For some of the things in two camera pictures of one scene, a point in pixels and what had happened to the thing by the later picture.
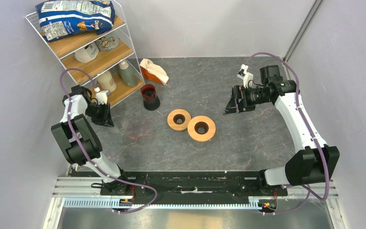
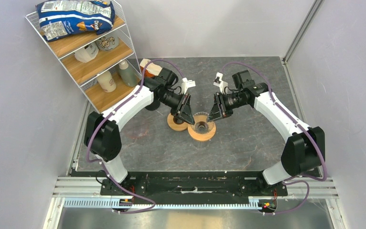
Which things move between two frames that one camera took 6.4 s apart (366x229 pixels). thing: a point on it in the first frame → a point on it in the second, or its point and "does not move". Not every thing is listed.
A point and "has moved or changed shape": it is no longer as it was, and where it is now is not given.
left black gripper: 106,119 → 183,110
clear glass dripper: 120,123 has moved or changed shape
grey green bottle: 127,74 does not move
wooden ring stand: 201,128 does not move
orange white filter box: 152,72 does not move
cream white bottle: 107,81 does not move
